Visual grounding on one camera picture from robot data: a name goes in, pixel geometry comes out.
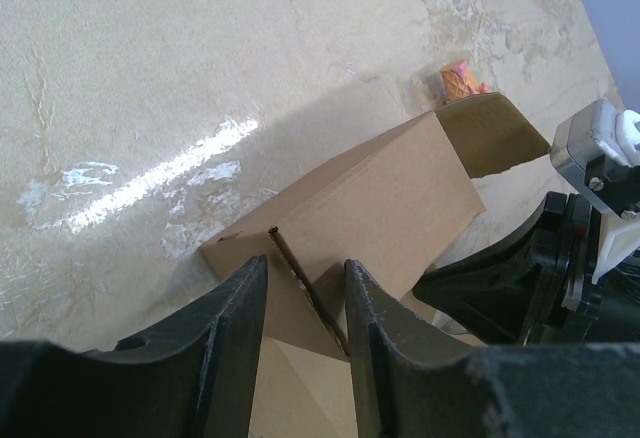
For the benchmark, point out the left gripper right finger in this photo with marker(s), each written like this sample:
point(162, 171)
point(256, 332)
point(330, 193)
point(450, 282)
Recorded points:
point(412, 380)

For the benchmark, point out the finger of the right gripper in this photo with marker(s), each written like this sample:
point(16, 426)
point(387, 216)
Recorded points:
point(491, 292)

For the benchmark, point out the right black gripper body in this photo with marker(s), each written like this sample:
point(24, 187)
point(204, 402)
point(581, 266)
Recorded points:
point(565, 305)

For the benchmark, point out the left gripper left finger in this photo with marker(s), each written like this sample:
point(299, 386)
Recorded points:
point(191, 374)

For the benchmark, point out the brown cardboard box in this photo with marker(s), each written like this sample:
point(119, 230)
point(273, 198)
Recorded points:
point(395, 203)

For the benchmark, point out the toy ice cream cone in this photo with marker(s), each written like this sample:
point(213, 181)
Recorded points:
point(459, 81)

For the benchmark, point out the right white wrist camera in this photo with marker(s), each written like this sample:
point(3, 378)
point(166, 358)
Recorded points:
point(597, 152)

